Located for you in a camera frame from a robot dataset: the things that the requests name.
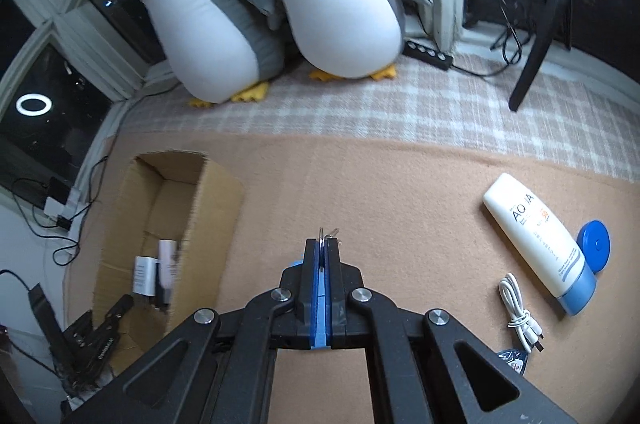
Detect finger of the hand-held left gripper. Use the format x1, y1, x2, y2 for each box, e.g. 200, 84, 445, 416
97, 295, 135, 331
27, 283, 68, 356

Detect metal keys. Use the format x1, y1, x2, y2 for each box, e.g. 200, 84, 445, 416
317, 226, 344, 250

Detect black tripod stand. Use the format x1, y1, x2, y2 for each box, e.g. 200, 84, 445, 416
508, 0, 606, 112

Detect checked cloth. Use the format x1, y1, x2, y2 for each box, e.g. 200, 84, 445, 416
107, 39, 640, 185

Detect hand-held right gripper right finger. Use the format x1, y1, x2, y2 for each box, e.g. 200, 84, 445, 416
322, 237, 576, 424

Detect large penguin plush toy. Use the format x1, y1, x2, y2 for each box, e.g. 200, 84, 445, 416
112, 0, 288, 109

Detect round blue disc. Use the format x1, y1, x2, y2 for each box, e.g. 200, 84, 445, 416
576, 220, 612, 276

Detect white usb cable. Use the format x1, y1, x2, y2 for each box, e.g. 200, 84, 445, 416
497, 272, 547, 353

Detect ring light black cable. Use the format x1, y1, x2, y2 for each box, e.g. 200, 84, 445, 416
450, 0, 533, 77

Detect white sunscreen tube blue cap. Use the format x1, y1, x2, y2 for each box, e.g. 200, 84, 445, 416
482, 173, 598, 317

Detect white plug charger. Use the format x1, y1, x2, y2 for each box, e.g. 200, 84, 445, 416
44, 195, 82, 219

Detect looped black cable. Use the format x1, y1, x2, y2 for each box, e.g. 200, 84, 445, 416
10, 155, 109, 266

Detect black power strip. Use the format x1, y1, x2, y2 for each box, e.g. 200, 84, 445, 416
404, 40, 455, 70

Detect small blue packet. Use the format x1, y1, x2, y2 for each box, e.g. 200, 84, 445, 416
495, 346, 530, 376

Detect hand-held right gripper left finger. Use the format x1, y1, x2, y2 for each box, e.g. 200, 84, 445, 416
60, 239, 322, 424

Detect white power adapter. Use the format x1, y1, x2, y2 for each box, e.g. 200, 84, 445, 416
132, 255, 160, 298

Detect cardboard box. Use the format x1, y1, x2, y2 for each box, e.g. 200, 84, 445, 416
92, 150, 246, 376

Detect black plug charger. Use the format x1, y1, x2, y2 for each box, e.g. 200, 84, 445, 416
46, 177, 74, 201

